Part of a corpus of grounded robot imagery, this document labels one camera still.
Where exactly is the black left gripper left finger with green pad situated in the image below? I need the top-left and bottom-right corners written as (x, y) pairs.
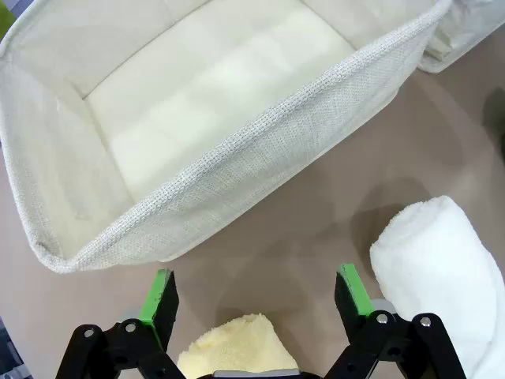
top-left (54, 268), bottom-right (186, 379)

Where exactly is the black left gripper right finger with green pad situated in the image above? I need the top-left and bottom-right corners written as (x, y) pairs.
top-left (323, 263), bottom-right (466, 379)

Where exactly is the yellow towel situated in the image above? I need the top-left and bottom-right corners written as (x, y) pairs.
top-left (176, 313), bottom-right (301, 376)

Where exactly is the white towel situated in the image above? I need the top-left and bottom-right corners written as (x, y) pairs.
top-left (369, 195), bottom-right (505, 379)

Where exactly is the beige fabric basket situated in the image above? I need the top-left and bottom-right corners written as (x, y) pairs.
top-left (0, 0), bottom-right (453, 276)
top-left (416, 0), bottom-right (505, 74)

